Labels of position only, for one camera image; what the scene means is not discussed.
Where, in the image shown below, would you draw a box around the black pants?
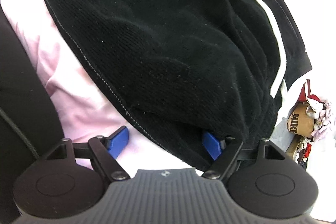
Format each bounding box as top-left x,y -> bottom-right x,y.
44,0 -> 311,170

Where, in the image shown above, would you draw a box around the black clothing of operator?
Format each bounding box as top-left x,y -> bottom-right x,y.
1,13 -> 64,223

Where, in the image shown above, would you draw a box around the pink floral bed quilt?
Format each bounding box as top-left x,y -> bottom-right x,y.
1,0 -> 188,176

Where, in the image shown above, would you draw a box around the brown Nike cardboard box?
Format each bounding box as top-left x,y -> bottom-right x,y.
287,103 -> 314,138

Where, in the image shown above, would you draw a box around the pile of clothes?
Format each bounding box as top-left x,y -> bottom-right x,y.
294,79 -> 335,169

